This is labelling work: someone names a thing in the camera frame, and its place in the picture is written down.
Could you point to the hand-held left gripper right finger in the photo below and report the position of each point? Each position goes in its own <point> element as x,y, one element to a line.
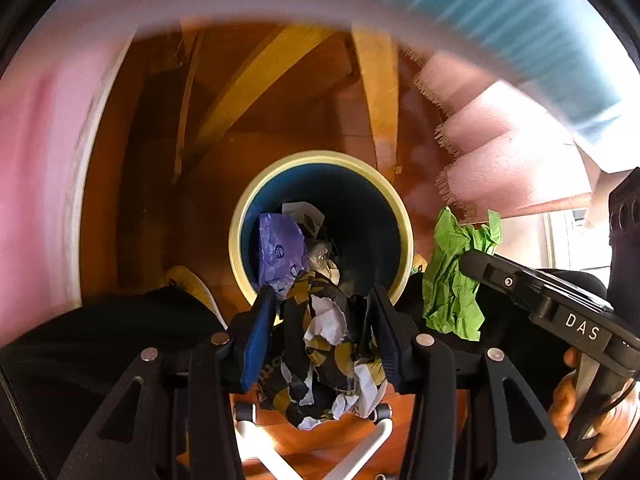
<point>392,355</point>

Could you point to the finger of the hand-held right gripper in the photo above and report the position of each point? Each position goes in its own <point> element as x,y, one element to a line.
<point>500,275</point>

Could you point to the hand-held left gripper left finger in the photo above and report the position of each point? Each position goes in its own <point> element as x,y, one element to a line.
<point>252,355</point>

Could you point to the green paper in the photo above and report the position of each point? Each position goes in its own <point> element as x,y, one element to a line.
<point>450,280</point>

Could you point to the black yellow paper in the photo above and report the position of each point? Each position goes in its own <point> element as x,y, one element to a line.
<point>320,340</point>

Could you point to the blue waste bin cream rim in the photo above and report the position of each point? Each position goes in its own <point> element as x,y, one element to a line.
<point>350,210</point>

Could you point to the person's right hand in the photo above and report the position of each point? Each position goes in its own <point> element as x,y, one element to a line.
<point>562,400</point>

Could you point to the purple plastic wrapper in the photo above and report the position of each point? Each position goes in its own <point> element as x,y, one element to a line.
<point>280,250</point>

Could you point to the clear plastic wrapper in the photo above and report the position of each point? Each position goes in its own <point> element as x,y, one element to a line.
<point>322,265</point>

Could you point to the pink fringed cloth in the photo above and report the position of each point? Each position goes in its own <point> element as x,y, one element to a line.
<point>500,160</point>

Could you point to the white paper scrap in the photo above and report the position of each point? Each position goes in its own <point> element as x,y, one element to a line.
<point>300,212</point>

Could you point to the wooden chair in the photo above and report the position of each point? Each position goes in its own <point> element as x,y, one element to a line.
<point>380,90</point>

